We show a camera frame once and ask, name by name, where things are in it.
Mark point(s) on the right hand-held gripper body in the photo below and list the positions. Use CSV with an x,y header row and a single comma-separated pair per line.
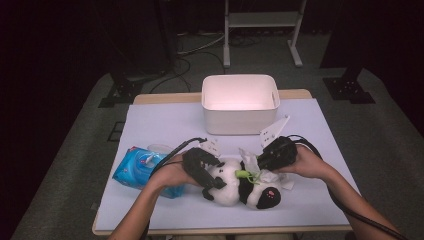
x,y
280,153

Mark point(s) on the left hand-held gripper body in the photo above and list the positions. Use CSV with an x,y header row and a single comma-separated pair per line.
x,y
196,163

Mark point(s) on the panda plush toy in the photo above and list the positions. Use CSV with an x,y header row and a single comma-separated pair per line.
x,y
230,190

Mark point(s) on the white wet wipe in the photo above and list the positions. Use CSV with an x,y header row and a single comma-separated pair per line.
x,y
250,161

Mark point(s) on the white plastic storage box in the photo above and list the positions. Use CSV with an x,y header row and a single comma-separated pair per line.
x,y
240,121

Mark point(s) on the blue wet wipes pack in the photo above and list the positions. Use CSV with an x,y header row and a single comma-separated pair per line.
x,y
133,173

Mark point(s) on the person's left hand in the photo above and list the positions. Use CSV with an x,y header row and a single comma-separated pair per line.
x,y
170,176

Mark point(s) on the person's right hand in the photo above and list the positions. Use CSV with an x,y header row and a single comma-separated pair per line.
x,y
310,165

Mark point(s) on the light wooden table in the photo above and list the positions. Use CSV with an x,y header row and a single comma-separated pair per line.
x,y
166,98

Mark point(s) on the black floor hatch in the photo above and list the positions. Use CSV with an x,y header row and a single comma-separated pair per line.
x,y
116,131

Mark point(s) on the black stand base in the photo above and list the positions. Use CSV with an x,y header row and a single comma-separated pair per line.
x,y
346,90
123,90

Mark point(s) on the white metal stand frame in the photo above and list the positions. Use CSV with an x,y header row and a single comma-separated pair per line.
x,y
263,19

